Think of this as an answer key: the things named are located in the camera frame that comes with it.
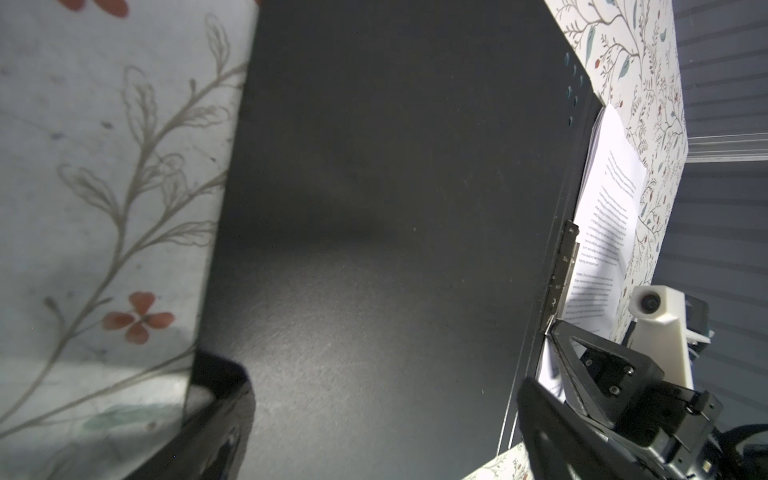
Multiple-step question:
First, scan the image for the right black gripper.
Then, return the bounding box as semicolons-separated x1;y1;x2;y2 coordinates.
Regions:
548;317;768;480

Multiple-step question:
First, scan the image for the teal black clip folder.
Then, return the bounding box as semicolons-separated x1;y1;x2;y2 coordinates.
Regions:
199;1;600;479

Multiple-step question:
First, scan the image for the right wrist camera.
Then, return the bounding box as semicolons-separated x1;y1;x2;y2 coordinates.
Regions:
626;285;714;389

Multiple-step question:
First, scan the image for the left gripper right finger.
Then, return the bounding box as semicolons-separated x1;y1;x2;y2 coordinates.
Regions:
517;378;651;479

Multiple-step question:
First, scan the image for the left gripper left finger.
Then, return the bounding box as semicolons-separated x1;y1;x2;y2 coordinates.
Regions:
127;350;256;479

